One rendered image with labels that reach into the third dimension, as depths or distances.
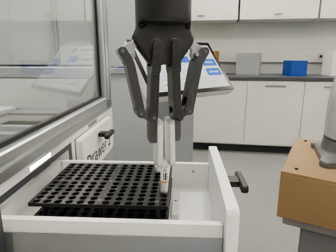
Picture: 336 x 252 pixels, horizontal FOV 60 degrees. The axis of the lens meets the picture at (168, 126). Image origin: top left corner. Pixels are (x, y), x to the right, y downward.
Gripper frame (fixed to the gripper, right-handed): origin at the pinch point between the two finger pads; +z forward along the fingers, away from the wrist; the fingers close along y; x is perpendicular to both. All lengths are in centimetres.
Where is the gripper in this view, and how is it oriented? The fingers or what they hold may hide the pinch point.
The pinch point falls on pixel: (163, 141)
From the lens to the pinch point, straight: 43.2
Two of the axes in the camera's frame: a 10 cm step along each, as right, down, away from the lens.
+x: 2.9, 2.2, -9.3
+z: 0.0, 9.7, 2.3
